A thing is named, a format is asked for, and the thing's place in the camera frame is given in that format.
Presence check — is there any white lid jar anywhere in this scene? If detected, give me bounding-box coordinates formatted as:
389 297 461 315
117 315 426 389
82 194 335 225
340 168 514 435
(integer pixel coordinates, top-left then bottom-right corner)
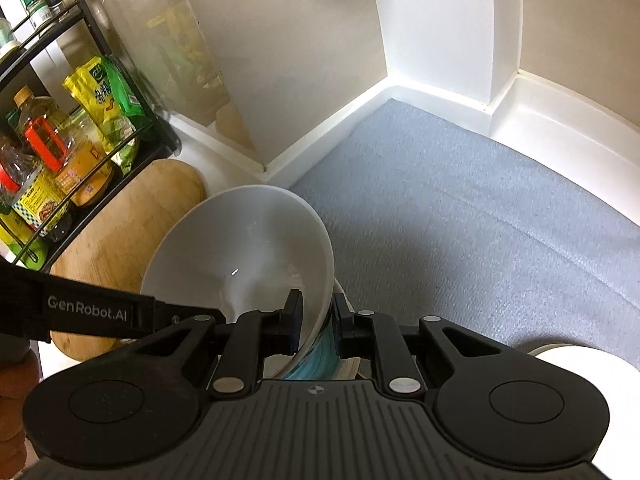
0 17 23 59

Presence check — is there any yellow snack packet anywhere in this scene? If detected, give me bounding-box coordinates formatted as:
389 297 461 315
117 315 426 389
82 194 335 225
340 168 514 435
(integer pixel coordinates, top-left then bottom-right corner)
62 56 127 133

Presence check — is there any large white floral plate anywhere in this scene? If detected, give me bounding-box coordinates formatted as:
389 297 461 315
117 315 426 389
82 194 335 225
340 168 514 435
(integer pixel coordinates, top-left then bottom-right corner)
520 342 628 411

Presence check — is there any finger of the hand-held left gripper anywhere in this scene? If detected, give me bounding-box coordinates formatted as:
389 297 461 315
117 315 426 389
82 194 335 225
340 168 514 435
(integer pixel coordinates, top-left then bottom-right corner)
152 299 227 335

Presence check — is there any green snack packet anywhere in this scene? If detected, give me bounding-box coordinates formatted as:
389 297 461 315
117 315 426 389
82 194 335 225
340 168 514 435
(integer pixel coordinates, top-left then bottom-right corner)
102 57 152 138

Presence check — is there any black metal kitchen rack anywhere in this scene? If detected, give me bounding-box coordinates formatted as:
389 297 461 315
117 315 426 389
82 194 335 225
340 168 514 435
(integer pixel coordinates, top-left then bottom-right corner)
0 0 182 271

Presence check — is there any person's left hand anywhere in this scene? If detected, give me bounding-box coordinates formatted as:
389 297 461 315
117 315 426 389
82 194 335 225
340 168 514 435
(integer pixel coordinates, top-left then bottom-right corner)
0 345 43 480

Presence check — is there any oil bottle with red cap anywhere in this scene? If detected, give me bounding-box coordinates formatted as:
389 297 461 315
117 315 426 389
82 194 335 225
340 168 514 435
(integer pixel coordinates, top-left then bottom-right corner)
0 135 68 238

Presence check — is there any green lid spice jar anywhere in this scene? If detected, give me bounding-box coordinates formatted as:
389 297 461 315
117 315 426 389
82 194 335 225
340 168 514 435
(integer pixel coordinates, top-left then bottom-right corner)
21 0 52 32

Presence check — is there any grey cloth mat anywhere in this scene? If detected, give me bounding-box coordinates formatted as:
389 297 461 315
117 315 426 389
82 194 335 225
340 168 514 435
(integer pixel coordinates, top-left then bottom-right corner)
287 97 640 376

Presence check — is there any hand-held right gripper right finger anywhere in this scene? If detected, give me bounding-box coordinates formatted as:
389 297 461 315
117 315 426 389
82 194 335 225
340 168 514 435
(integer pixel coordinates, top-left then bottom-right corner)
332 291 506 396

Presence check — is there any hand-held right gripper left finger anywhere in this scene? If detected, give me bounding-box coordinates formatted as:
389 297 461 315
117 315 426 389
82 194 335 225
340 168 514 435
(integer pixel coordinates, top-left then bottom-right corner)
137 289 305 393

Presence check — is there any white bowl with blue pattern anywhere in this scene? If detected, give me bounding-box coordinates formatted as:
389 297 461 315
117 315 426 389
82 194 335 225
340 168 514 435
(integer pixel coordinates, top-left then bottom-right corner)
140 185 335 381

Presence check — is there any oil bottle with red handle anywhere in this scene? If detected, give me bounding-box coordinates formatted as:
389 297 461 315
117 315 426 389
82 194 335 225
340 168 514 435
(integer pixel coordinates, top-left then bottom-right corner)
12 85 116 208

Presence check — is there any green glazed bowl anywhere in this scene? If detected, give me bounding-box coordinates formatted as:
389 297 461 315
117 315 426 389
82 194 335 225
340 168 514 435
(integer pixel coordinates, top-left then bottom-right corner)
267 280 361 382

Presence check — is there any clear acrylic panel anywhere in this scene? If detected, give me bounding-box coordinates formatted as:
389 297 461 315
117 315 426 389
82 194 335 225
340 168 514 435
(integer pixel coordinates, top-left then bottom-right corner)
95 0 262 167

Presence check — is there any round wooden cutting board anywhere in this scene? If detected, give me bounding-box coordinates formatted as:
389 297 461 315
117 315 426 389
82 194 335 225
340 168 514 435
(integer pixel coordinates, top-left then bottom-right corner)
50 159 208 363

